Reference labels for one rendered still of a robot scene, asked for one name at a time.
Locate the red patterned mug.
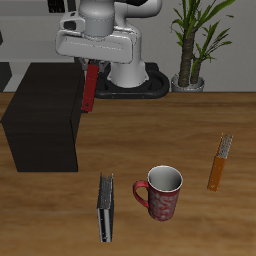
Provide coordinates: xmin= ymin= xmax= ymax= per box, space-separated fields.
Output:
xmin=132 ymin=165 xmax=184 ymax=222

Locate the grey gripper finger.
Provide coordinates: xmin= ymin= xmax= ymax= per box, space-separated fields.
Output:
xmin=97 ymin=60 xmax=110 ymax=72
xmin=78 ymin=57 xmax=90 ymax=70

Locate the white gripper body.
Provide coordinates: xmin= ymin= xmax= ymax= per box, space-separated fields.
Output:
xmin=55 ymin=29 xmax=137 ymax=65

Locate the pot plant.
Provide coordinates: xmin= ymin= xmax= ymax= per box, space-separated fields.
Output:
xmin=170 ymin=0 xmax=237 ymax=93

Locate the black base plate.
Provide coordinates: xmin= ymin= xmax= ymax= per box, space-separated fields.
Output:
xmin=94 ymin=61 xmax=171 ymax=100

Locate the dark wooden cabinet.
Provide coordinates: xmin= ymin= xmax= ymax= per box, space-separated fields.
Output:
xmin=0 ymin=61 xmax=87 ymax=173

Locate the black book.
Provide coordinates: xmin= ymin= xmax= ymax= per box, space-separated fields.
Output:
xmin=96 ymin=171 xmax=115 ymax=243

